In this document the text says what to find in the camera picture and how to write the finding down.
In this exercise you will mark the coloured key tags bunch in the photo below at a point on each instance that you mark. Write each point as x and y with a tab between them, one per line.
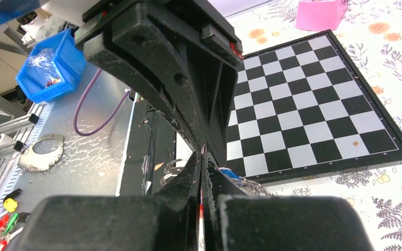
10	219

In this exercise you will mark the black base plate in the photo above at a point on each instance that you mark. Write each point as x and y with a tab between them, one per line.
154	152

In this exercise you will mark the pink metronome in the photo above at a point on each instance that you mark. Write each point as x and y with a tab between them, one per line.
320	15

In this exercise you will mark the blue storage bin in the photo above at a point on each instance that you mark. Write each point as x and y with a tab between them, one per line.
53	69

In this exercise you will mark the black white chessboard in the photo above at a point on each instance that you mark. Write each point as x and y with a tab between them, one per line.
303	108

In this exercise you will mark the blue key tag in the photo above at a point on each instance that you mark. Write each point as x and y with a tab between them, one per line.
229	173

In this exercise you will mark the floral table mat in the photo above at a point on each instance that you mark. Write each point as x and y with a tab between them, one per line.
371	34

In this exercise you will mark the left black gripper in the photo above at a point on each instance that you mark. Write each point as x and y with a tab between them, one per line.
181	56

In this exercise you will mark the spare silver keyring plate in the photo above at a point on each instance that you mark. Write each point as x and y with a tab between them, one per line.
42	154

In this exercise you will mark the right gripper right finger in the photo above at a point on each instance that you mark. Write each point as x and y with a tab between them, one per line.
215	183

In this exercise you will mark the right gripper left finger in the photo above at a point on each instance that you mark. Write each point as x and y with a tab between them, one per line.
181	184

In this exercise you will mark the keyring with red fob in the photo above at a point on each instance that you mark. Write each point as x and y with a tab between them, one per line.
201	180

